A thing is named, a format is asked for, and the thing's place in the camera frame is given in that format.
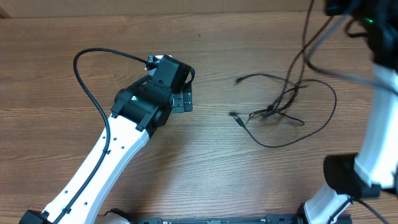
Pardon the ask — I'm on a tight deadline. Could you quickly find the black USB-A cable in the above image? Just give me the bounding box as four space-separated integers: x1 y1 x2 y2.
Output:
229 79 338 149

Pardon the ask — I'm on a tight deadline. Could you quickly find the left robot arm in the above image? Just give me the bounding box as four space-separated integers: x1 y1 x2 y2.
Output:
20 55 195 224

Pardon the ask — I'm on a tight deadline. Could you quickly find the left camera black cable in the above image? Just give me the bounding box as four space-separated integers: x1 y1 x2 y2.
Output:
73 47 156 224

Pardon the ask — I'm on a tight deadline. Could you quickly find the black USB-C cable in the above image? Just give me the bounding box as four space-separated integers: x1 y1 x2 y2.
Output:
235 0 315 126

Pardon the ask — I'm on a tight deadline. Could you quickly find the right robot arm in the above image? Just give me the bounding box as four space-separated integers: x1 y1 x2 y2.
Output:
297 0 397 223

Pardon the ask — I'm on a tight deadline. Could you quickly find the right camera black cable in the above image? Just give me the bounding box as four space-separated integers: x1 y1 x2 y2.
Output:
303 0 398 224

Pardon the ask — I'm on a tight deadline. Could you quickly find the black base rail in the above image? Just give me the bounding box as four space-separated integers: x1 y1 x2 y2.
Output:
102 207 354 224

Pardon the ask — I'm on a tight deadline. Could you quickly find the camera black cable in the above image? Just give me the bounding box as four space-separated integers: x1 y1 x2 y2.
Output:
73 47 156 224
303 0 398 224

